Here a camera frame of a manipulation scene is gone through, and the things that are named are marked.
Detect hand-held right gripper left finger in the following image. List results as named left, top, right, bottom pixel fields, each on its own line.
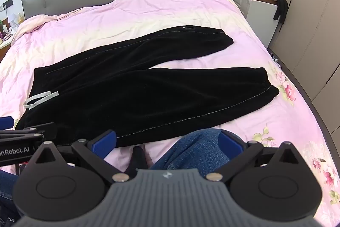
left=27, top=129, right=130, bottom=182

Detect person's leg in blue jeans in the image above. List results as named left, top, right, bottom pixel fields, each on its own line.
left=0, top=169, right=21, bottom=227
left=148, top=128, right=241, bottom=177

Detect black pants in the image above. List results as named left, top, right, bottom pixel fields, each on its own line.
left=14, top=25, right=280, bottom=148

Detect pink floral blanket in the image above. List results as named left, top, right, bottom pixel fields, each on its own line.
left=0, top=0, right=340, bottom=227

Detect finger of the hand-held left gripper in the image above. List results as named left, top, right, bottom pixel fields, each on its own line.
left=0, top=116, right=15, bottom=131
left=15, top=122, right=55, bottom=138

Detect black hanging garment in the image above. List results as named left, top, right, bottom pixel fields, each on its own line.
left=268, top=0, right=289, bottom=24

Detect beige wardrobe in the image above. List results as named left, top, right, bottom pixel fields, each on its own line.
left=268, top=0, right=340, bottom=138

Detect wooden nightstand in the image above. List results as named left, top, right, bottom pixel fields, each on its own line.
left=0, top=37, right=14, bottom=63

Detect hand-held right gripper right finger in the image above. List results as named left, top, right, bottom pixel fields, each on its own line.
left=206, top=131, right=306, bottom=182

